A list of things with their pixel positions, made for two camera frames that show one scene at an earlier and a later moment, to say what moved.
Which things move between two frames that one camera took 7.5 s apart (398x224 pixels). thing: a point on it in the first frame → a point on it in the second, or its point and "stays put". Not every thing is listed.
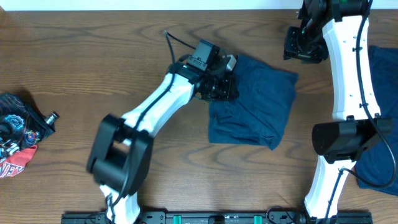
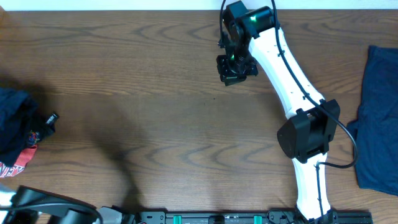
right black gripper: x=291 y=49 → x=230 y=76
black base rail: x=217 y=218 stays put
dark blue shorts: x=259 y=117 → x=18 y=108
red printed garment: x=16 y=162 stays put
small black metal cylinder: x=51 y=118 stays put
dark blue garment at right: x=377 y=166 stays put
